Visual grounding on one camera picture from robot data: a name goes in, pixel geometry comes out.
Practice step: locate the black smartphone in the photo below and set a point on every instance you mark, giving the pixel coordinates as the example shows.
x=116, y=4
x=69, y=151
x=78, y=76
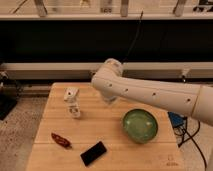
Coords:
x=93, y=153

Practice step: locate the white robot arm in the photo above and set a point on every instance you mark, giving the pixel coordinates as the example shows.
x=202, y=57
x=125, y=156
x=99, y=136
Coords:
x=192, y=100

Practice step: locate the red chili pepper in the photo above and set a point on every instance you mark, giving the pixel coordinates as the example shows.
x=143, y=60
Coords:
x=61, y=141

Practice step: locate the black object at left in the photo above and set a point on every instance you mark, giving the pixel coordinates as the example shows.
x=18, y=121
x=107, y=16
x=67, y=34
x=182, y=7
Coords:
x=7, y=103

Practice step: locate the blue connector box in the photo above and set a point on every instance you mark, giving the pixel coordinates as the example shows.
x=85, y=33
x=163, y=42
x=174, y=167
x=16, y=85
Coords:
x=175, y=119

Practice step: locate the white spray bottle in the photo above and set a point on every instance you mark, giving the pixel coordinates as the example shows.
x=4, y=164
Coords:
x=70, y=97

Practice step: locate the green bowl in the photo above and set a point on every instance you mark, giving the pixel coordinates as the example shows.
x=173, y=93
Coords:
x=140, y=125

